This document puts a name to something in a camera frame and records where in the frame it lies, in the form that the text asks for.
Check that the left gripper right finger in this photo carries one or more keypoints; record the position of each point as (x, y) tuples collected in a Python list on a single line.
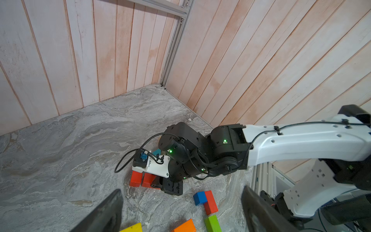
[(260, 216)]

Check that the red block pair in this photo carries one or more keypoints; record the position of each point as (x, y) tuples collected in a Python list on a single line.
[(136, 179), (148, 180)]

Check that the green block lower right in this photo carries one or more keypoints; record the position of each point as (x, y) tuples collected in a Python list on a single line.
[(212, 224)]

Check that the blue cube block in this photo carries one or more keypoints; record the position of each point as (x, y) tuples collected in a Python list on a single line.
[(200, 198)]

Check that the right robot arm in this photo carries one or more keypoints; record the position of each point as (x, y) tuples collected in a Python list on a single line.
[(340, 146)]

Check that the orange block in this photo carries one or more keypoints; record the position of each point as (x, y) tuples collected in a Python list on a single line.
[(187, 226)]

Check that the yellow rectangular block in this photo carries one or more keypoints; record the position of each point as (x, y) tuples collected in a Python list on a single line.
[(134, 228)]

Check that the teal triangle block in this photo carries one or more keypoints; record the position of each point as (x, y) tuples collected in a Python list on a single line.
[(157, 152)]

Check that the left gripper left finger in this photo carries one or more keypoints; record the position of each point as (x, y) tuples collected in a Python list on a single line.
[(106, 217)]

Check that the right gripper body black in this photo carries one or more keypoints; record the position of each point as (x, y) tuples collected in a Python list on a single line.
[(187, 150)]

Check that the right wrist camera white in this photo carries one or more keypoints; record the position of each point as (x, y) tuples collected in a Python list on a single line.
[(158, 167)]

